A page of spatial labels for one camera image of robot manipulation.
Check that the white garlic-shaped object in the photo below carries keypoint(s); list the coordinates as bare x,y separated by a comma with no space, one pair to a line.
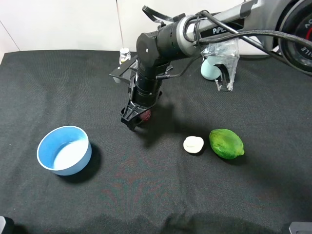
193,144

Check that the small candy bottle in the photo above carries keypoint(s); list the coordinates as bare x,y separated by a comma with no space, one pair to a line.
124,55

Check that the green papaya fruit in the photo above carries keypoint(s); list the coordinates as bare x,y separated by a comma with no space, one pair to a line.
226,144

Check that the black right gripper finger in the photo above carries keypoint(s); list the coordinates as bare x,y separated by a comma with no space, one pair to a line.
129,114
138,122

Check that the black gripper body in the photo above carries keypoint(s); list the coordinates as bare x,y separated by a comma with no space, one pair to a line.
145,88

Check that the light blue cup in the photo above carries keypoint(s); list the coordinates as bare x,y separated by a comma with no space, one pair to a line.
208,69

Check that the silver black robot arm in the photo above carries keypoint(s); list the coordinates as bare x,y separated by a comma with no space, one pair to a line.
280,28

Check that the blue bowl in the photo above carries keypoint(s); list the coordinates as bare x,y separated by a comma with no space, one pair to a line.
65,151

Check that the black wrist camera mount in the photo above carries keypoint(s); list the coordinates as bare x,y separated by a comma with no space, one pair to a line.
126,71

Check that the black table cloth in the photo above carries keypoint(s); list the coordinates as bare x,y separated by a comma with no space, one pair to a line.
144,182

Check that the dark red ball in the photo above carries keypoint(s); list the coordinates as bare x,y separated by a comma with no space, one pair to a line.
146,115

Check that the clear plastic wrap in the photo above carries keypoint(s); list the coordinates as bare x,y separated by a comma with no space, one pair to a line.
228,53

